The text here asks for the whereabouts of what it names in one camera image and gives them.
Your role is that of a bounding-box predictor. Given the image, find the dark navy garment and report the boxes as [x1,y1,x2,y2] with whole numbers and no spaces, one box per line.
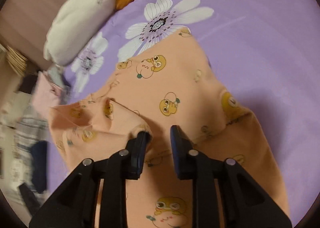
[30,141,48,194]

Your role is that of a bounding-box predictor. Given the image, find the orange duck print garment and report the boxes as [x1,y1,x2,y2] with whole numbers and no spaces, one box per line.
[49,28,289,227]

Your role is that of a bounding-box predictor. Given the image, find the white orange plush toy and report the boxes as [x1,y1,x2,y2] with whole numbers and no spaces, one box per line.
[43,0,134,66]

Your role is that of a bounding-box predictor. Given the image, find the woven straw basket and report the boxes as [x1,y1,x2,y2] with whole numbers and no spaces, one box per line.
[5,46,28,77]

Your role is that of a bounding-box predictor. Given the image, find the purple floral bed sheet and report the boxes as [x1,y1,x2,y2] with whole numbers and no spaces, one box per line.
[46,0,320,227]

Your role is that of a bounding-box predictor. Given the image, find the pink garment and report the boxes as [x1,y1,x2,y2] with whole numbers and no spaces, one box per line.
[31,71,63,119]

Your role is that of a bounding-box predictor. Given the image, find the plaid grey garment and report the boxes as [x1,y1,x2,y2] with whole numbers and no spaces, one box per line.
[13,105,49,169]

